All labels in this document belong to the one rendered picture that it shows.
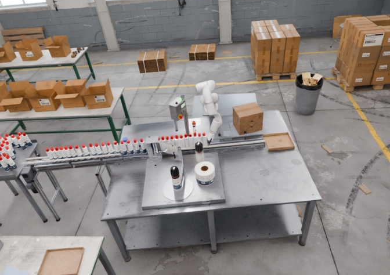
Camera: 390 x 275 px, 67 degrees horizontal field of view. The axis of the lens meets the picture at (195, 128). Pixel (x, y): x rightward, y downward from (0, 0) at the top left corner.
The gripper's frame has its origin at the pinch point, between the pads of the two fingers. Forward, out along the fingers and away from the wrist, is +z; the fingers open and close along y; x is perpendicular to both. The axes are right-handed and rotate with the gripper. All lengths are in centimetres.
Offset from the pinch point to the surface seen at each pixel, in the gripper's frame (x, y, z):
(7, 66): -369, -328, 150
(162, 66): -52, -391, 105
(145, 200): -62, 71, 29
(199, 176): -15, 58, -1
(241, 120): 34.4, -18.0, -25.0
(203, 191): -8, 66, 10
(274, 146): 74, 7, -15
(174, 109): -48, 0, -35
